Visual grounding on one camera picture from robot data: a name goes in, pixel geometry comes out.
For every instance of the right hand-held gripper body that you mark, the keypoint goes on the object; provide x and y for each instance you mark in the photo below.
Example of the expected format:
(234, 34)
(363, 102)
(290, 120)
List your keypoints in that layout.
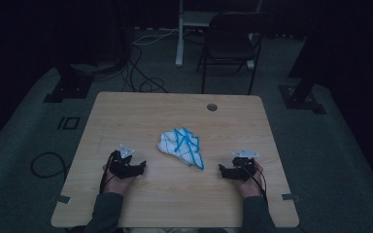
(244, 170)

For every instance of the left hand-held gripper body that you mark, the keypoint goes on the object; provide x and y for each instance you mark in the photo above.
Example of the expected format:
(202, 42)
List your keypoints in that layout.
(120, 165)

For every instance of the white cloth with blue edging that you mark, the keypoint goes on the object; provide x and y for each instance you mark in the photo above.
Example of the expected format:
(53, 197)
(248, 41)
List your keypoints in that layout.
(183, 147)

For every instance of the person's right hand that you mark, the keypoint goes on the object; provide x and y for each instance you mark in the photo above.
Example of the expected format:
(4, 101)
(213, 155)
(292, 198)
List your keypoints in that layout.
(249, 187)

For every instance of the person's left hand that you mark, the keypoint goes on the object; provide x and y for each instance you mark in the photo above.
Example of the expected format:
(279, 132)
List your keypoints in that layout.
(116, 185)

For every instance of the round table grommet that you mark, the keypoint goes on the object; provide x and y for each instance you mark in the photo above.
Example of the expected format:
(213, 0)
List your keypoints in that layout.
(212, 107)

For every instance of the black folding chair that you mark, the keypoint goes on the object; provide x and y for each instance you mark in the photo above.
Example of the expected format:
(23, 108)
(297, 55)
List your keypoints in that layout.
(230, 42)

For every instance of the white metal stand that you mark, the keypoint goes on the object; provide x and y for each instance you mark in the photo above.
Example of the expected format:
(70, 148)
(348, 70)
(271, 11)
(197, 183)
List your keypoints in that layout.
(179, 39)

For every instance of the black stand with base plate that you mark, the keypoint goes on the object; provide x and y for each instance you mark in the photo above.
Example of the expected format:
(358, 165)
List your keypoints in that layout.
(301, 97)
(69, 87)

